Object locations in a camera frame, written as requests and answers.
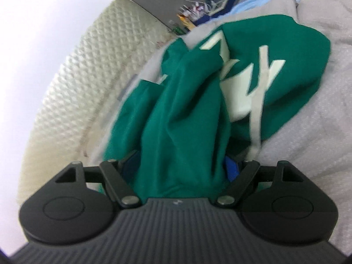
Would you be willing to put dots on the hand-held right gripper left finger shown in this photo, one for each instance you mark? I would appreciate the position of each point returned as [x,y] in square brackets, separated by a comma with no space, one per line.
[129,162]

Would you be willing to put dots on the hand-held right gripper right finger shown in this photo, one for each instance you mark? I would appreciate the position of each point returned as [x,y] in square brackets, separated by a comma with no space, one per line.
[231,169]

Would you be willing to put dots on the green garment with white letters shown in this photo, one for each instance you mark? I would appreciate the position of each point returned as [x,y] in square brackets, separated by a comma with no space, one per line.
[187,132]

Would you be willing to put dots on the cream quilted headboard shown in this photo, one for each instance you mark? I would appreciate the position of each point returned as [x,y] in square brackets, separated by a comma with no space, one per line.
[82,88]

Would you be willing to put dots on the grey textured blanket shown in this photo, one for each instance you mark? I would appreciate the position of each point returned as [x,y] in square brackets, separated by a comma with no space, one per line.
[316,115]

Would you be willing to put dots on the blue bedside table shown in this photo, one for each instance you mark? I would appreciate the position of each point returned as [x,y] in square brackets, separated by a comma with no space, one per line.
[217,4]

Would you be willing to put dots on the light blue bed sheet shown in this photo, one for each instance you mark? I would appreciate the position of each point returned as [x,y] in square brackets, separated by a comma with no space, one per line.
[255,1]

